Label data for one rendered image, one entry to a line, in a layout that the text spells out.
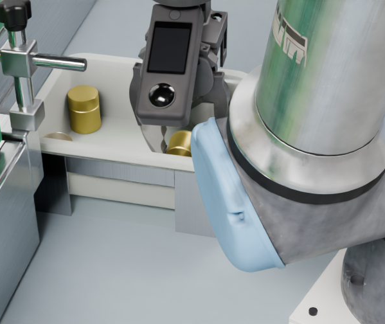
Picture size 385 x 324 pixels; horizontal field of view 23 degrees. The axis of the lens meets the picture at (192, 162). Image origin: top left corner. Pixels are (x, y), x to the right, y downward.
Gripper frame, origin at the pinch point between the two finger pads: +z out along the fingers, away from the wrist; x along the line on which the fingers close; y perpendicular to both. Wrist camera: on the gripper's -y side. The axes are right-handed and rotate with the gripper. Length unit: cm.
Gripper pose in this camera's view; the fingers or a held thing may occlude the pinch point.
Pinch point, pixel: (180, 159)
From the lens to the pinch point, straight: 97.3
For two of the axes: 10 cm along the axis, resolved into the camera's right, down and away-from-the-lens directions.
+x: -9.8, -1.2, 1.6
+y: 2.0, -6.1, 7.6
